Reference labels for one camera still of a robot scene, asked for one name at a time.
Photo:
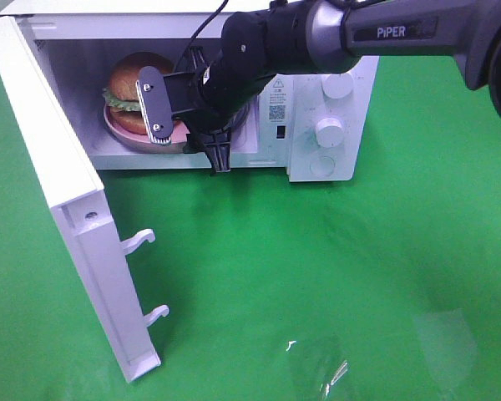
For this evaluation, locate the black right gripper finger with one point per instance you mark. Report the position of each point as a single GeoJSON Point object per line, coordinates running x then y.
{"type": "Point", "coordinates": [215, 144]}

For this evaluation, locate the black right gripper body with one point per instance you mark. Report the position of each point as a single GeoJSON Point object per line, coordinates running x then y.
{"type": "Point", "coordinates": [204, 95]}

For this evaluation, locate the pink plate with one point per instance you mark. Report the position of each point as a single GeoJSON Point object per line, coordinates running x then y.
{"type": "Point", "coordinates": [141, 143]}

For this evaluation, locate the burger with lettuce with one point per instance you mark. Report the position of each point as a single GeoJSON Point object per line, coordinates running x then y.
{"type": "Point", "coordinates": [120, 95]}

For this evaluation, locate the round microwave door button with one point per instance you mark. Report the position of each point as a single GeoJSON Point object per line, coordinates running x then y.
{"type": "Point", "coordinates": [322, 166]}

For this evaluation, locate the white microwave door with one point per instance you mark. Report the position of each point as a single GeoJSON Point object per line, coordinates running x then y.
{"type": "Point", "coordinates": [75, 196]}

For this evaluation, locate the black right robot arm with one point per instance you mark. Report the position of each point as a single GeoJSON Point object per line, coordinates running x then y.
{"type": "Point", "coordinates": [327, 37]}

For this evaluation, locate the white microwave oven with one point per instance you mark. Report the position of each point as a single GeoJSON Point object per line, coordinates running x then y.
{"type": "Point", "coordinates": [56, 59]}

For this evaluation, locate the lower white microwave knob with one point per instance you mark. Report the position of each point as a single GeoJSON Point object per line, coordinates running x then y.
{"type": "Point", "coordinates": [329, 132]}

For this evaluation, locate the white microwave knob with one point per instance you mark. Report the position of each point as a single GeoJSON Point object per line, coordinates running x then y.
{"type": "Point", "coordinates": [337, 86]}
{"type": "Point", "coordinates": [329, 132]}

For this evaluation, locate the upper white microwave knob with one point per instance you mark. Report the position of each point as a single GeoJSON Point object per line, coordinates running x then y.
{"type": "Point", "coordinates": [337, 86]}

